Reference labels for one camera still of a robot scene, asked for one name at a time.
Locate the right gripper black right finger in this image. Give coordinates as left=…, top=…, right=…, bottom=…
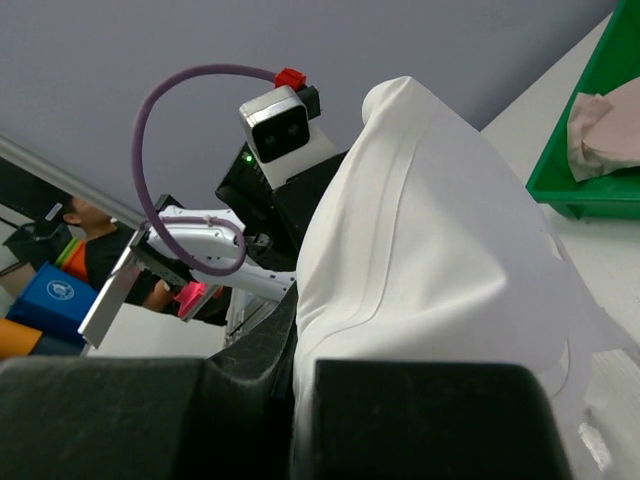
left=292, top=360, right=573, bottom=479

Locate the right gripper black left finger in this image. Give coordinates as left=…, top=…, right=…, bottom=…
left=1, top=356, right=291, bottom=479

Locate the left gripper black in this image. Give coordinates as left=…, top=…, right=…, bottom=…
left=210, top=144, right=346, bottom=395

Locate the white bra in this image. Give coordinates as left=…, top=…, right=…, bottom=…
left=292, top=75, right=594, bottom=441

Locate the white mesh laundry bag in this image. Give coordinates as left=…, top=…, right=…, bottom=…
left=545, top=210, right=639, bottom=479

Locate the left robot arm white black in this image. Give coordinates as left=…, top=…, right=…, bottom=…
left=131, top=147, right=344, bottom=304

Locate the beige pink bra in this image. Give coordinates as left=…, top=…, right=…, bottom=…
left=566, top=78, right=639, bottom=182

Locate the blue bin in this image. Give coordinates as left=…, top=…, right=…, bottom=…
left=7, top=262, right=97, bottom=346

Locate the person in black shirt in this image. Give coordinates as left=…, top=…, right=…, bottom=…
left=60, top=196, right=179, bottom=316

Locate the green plastic tray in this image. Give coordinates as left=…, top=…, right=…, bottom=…
left=526, top=0, right=639, bottom=219

